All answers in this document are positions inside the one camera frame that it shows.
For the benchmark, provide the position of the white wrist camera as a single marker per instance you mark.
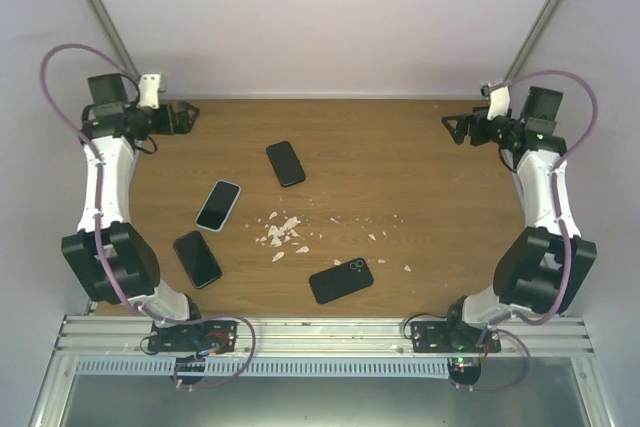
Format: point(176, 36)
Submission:
point(498, 97)
point(150, 86)

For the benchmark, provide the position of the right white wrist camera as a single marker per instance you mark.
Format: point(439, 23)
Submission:
point(498, 97)

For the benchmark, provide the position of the slotted grey cable duct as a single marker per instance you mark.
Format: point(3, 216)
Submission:
point(275, 367)

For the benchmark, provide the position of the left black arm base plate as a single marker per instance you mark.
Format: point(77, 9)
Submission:
point(211, 337)

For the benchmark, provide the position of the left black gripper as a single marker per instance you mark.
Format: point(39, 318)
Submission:
point(185, 125)

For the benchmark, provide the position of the aluminium front rail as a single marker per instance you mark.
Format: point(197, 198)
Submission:
point(314, 337)

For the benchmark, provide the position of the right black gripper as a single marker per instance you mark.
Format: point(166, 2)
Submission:
point(475, 119)

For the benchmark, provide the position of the black phone top centre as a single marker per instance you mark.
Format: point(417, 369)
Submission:
point(285, 163)

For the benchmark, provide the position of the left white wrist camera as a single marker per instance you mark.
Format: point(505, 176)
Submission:
point(150, 86)

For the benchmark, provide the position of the white debris pile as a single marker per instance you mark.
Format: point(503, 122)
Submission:
point(327, 226)

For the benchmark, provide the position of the right aluminium frame post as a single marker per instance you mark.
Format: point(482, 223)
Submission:
point(541, 23)

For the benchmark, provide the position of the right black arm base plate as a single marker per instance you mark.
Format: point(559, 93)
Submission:
point(437, 335)

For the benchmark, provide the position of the black phone lower left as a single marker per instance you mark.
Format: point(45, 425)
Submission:
point(197, 259)

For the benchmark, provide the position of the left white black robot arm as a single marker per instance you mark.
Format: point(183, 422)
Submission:
point(110, 259)

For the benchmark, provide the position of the aluminium frame post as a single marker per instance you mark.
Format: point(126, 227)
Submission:
point(112, 35)
point(541, 23)

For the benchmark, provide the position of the black phone case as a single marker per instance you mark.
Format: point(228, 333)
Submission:
point(340, 281)

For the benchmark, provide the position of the black phone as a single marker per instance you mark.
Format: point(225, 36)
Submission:
point(197, 259)
point(285, 163)

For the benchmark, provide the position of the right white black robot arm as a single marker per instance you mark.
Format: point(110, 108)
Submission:
point(540, 274)

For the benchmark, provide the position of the left aluminium frame post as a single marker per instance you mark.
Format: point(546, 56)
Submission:
point(112, 35)

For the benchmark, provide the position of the phone in light blue case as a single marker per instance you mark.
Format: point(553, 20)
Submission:
point(218, 206)

